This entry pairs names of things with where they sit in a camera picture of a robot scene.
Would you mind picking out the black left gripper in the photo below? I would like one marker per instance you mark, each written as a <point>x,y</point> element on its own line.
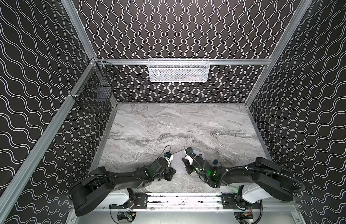
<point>169,170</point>

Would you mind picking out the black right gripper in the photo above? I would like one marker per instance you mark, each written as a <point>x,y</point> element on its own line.
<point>188,165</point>

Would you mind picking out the white envelope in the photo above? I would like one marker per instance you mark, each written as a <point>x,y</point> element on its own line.
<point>178,164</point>

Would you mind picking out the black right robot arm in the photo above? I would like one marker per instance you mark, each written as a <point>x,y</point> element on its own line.
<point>268,176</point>

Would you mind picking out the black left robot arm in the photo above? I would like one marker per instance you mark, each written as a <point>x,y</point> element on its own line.
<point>87,193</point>

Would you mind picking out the aluminium back crossbar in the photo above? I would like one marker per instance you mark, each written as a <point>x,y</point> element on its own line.
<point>237,61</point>

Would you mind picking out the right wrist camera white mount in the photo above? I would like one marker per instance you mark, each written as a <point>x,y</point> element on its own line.
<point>191,156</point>

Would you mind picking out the white wire mesh basket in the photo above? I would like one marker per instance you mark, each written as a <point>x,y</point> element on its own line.
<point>178,70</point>

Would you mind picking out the black wire basket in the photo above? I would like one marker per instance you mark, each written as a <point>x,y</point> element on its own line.
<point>96,94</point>

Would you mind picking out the aluminium left side rail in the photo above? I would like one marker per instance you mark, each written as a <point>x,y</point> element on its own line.
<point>19,181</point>

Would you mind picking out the aluminium corner post right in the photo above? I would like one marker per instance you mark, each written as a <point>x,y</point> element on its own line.
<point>280,46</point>

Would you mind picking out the aluminium corner post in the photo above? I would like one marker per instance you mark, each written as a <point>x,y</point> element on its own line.
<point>79,27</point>
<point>280,46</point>

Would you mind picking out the aluminium corner post left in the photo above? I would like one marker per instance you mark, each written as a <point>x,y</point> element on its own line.
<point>79,27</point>

